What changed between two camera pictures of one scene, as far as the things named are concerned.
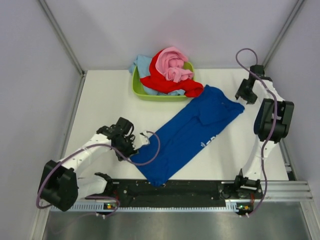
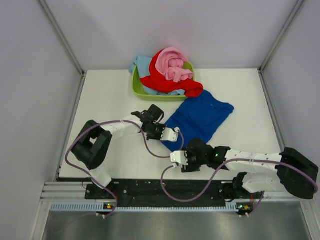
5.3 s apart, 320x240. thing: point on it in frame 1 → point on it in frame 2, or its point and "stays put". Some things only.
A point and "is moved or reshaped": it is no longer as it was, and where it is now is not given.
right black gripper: [250, 100] → [190, 167]
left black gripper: [131, 151] → [162, 127]
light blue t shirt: [143, 63] stays put
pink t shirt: [169, 62] stays put
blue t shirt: [211, 113] is moved or reshaped
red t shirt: [158, 82] stays put
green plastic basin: [139, 91] stays put
